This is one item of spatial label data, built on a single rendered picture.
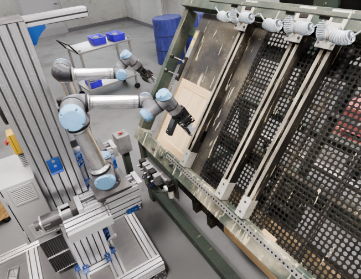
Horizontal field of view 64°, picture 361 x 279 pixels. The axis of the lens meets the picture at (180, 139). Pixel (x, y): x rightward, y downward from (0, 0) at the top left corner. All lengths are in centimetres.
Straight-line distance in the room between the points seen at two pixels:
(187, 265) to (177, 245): 22
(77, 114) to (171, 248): 171
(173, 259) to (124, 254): 43
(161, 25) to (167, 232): 474
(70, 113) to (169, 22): 531
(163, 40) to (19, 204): 531
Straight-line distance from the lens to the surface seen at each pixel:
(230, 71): 200
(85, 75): 203
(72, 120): 143
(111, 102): 157
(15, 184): 187
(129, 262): 251
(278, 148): 163
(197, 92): 221
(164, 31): 660
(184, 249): 275
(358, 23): 163
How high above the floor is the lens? 224
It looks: 34 degrees down
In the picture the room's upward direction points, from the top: 6 degrees counter-clockwise
